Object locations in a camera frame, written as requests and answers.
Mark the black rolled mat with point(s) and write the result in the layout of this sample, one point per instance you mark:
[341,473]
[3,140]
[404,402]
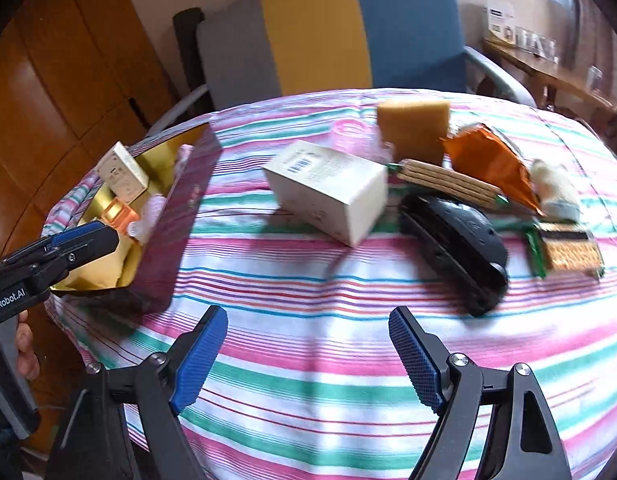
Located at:
[188,50]

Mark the wooden wardrobe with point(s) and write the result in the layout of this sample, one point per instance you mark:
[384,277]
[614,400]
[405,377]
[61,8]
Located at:
[63,60]

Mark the light curtain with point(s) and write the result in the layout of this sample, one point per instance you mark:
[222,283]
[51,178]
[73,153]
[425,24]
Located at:
[598,35]

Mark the orange snack packet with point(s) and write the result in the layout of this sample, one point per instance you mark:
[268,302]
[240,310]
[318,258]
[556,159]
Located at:
[493,165]

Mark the white printed carton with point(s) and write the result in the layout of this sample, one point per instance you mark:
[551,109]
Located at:
[500,22]

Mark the gold tin box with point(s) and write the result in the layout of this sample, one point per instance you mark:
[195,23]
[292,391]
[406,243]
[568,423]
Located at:
[183,210]

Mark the wooden side table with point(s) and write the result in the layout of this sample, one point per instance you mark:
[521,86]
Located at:
[553,77]

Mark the small white box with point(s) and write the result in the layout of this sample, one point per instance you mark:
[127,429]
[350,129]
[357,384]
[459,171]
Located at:
[123,175]

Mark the small bottle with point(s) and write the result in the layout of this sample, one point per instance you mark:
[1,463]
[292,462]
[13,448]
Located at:
[595,80]

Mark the striped tablecloth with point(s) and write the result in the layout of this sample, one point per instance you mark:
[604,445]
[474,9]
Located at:
[313,285]

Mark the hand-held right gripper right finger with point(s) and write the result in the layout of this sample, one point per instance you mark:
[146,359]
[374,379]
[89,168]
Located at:
[416,360]

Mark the person's left hand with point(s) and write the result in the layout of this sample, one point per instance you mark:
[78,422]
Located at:
[26,360]

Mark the black stapler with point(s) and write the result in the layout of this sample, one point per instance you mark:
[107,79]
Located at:
[458,250]

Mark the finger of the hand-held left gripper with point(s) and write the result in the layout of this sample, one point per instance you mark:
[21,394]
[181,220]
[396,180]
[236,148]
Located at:
[73,234]
[88,247]

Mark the person's left forearm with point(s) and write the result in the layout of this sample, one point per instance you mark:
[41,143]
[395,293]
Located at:
[1,455]

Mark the pale pink soft item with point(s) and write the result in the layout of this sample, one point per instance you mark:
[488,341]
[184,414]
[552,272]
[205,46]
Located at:
[148,220]

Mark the pink hair roller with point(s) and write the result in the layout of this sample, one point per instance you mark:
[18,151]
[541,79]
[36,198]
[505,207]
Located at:
[356,137]

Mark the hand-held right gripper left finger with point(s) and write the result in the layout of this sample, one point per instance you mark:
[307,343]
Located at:
[198,360]

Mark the orange plastic item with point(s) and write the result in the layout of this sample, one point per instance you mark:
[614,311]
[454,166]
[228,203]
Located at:
[119,216]

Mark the yellow sponge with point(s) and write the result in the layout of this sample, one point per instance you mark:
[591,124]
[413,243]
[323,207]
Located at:
[413,130]

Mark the row of small white bottles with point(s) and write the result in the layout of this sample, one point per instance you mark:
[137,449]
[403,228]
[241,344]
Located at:
[538,45]

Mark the grey yellow blue armchair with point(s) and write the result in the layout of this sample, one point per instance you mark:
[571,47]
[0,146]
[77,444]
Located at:
[313,30]

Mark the white cardboard box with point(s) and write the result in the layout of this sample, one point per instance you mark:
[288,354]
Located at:
[323,190]

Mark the green-edged cracker packet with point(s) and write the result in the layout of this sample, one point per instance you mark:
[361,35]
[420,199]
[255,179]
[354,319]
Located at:
[568,252]
[453,182]

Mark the white plush toy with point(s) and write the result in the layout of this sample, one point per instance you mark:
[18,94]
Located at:
[555,187]

